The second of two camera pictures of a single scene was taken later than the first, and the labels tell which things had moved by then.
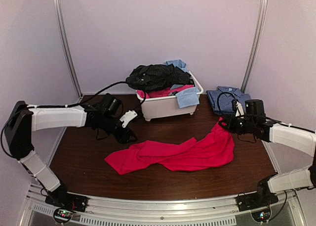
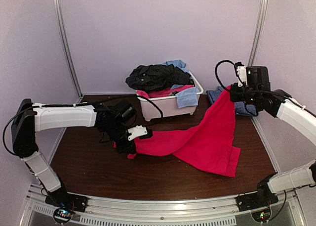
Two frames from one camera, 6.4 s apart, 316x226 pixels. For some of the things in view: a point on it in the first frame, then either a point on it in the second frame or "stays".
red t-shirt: [216, 150] -> [211, 145]
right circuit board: [262, 215] stays
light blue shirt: [188, 98] stays
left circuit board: [62, 215] stays
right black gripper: [229, 125] -> [234, 96]
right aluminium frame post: [259, 34] stays
